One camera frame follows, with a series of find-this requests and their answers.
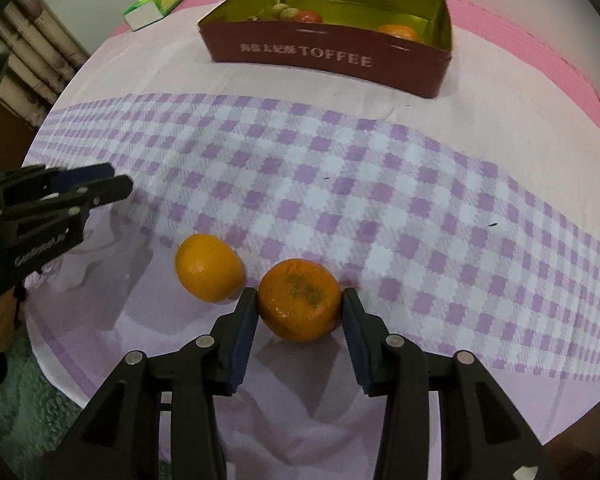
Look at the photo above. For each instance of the smooth bright orange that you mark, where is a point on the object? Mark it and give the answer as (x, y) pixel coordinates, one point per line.
(210, 267)

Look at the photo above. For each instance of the small plain orange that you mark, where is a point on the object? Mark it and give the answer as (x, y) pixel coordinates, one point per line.
(400, 33)

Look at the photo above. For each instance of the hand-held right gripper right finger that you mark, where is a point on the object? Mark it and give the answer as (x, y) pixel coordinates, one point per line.
(357, 360)

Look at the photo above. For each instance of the green tissue box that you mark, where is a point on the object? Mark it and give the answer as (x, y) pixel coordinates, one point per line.
(155, 7)

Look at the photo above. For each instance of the red tomato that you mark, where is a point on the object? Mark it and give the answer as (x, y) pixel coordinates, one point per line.
(310, 17)

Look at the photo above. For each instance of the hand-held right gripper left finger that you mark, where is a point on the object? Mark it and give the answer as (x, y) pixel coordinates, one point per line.
(242, 355)

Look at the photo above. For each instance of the beige ribbed panel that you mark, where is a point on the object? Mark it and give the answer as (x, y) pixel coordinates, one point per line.
(30, 45)

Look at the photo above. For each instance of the orange with dark patch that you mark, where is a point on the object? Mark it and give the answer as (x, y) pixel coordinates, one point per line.
(297, 305)

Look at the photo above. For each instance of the yellow-green kiwi fruit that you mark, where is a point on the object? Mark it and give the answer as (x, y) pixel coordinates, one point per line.
(286, 11)

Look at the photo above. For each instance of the pink purple checked cloth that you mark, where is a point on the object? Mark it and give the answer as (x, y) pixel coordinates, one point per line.
(380, 185)

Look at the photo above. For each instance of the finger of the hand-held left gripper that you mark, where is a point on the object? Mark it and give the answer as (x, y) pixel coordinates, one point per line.
(110, 190)
(80, 175)

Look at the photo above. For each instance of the green fluffy rug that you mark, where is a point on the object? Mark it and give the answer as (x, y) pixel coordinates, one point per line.
(30, 410)

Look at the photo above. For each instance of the red tin box gold inside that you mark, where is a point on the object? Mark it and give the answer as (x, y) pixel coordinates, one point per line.
(305, 55)

